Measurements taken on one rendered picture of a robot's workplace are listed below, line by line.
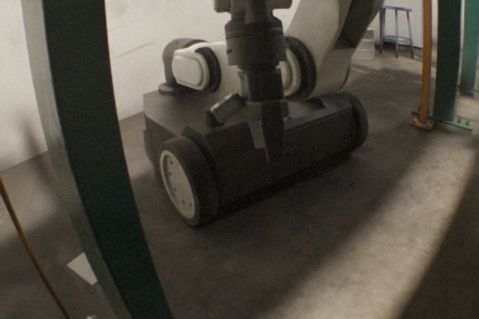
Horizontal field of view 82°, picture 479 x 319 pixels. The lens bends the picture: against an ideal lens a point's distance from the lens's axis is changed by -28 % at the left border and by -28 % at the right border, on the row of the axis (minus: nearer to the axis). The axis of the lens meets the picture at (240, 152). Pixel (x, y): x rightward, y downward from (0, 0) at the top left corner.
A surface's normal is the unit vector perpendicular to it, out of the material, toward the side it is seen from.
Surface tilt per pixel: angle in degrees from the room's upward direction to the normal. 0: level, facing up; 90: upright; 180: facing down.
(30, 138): 90
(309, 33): 90
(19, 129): 90
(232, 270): 0
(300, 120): 45
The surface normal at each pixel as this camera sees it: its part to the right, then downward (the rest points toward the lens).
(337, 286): -0.07, -0.90
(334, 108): 0.36, -0.41
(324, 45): -0.81, 0.30
